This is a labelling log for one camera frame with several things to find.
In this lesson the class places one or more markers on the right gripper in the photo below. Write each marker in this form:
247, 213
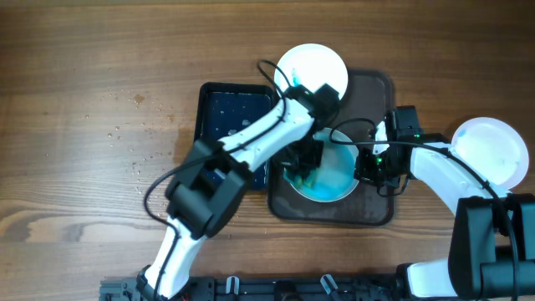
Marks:
364, 171

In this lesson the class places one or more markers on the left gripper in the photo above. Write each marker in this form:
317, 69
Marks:
302, 165

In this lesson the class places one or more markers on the green yellow sponge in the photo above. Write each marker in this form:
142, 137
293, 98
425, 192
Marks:
309, 180

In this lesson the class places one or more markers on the white plate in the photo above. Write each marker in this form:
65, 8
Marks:
336, 172
494, 149
312, 65

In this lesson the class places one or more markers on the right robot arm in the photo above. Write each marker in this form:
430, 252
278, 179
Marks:
491, 252

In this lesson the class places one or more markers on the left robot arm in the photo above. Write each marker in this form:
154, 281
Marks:
205, 191

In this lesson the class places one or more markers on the brown plastic serving tray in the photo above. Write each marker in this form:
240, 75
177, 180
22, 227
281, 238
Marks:
370, 94

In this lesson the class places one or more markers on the black rectangular water tray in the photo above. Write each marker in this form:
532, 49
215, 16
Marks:
224, 108

